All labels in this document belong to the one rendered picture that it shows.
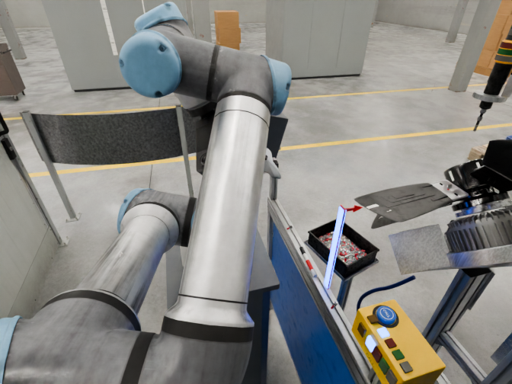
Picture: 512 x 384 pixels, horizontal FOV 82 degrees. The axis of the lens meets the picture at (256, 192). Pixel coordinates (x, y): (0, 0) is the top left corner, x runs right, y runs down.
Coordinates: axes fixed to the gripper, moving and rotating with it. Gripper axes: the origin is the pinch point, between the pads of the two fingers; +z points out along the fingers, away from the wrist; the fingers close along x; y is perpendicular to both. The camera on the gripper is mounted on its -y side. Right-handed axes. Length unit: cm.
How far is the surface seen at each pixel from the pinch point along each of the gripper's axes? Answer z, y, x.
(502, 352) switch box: 93, 5, -50
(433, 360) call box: 37.5, -19.5, -26.6
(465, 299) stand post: 81, 18, -44
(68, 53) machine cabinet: -76, 483, 429
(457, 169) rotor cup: 34, 32, -48
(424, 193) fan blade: 34, 24, -37
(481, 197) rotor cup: 39, 23, -51
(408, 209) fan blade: 30.6, 15.9, -31.1
